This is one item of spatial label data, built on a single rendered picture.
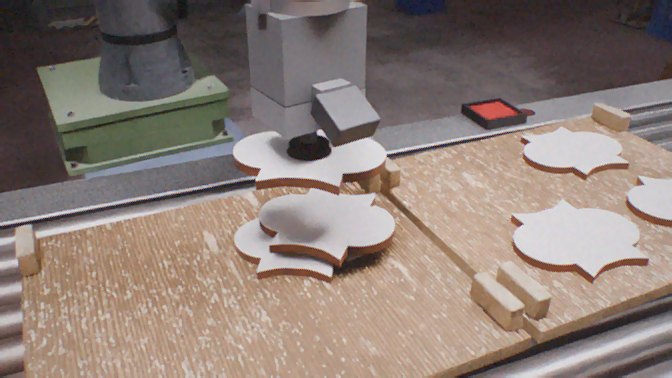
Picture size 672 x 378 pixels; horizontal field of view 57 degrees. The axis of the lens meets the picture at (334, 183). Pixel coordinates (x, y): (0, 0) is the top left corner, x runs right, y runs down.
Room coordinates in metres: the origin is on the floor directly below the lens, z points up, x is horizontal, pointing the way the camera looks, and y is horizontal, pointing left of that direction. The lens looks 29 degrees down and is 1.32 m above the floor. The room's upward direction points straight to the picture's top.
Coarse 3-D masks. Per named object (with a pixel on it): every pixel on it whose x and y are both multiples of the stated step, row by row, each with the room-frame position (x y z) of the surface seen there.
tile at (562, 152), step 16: (560, 128) 0.83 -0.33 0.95; (528, 144) 0.78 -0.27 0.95; (544, 144) 0.78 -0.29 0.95; (560, 144) 0.78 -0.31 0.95; (576, 144) 0.78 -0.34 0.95; (592, 144) 0.78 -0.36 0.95; (608, 144) 0.78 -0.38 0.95; (528, 160) 0.74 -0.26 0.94; (544, 160) 0.73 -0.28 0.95; (560, 160) 0.73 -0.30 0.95; (576, 160) 0.73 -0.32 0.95; (592, 160) 0.73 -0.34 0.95; (608, 160) 0.73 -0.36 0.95; (624, 160) 0.73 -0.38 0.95
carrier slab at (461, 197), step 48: (480, 144) 0.80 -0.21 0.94; (624, 144) 0.80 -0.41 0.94; (384, 192) 0.68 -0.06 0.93; (432, 192) 0.66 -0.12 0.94; (480, 192) 0.66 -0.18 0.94; (528, 192) 0.66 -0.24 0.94; (576, 192) 0.66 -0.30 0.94; (624, 192) 0.66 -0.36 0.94; (432, 240) 0.58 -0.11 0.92; (480, 240) 0.56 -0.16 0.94; (576, 288) 0.48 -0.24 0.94; (624, 288) 0.48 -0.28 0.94
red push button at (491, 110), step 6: (498, 102) 0.98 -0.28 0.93; (474, 108) 0.95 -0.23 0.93; (480, 108) 0.95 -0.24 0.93; (486, 108) 0.95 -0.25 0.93; (492, 108) 0.95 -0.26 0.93; (498, 108) 0.95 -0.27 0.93; (504, 108) 0.95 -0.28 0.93; (486, 114) 0.93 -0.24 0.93; (492, 114) 0.93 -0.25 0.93; (498, 114) 0.93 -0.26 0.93; (504, 114) 0.93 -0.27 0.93; (510, 114) 0.93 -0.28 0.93
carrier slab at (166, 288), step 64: (256, 192) 0.66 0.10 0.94; (64, 256) 0.53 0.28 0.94; (128, 256) 0.53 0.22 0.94; (192, 256) 0.53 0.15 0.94; (384, 256) 0.53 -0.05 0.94; (64, 320) 0.43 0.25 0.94; (128, 320) 0.43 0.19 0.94; (192, 320) 0.43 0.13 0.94; (256, 320) 0.43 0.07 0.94; (320, 320) 0.43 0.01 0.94; (384, 320) 0.43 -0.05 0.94; (448, 320) 0.43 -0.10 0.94
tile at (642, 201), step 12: (648, 180) 0.68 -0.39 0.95; (660, 180) 0.68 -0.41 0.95; (636, 192) 0.65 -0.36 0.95; (648, 192) 0.65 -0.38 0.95; (660, 192) 0.65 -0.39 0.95; (636, 204) 0.62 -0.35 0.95; (648, 204) 0.62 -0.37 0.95; (660, 204) 0.62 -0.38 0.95; (636, 216) 0.61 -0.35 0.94; (648, 216) 0.60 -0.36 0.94; (660, 216) 0.59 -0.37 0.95
